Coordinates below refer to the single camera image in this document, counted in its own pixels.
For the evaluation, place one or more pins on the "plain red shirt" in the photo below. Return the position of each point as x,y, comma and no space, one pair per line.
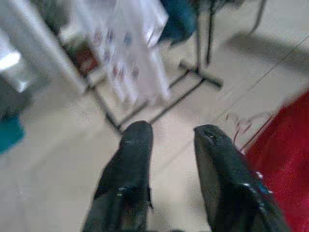
285,157

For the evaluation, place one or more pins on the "white framed glass door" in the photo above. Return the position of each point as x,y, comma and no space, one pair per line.
36,36

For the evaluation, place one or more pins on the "blue denim jacket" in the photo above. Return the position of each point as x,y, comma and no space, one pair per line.
178,21

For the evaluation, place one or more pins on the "teal floor mat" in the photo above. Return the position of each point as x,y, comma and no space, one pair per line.
10,135

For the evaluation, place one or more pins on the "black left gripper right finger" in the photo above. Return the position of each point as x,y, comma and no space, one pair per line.
229,181

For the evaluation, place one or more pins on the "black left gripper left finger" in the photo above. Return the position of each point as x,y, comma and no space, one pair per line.
130,169

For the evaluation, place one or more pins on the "black and silver clothes rack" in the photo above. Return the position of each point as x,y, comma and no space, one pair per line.
205,77

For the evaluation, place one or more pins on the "white printed t-shirt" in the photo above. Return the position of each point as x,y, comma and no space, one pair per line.
135,48

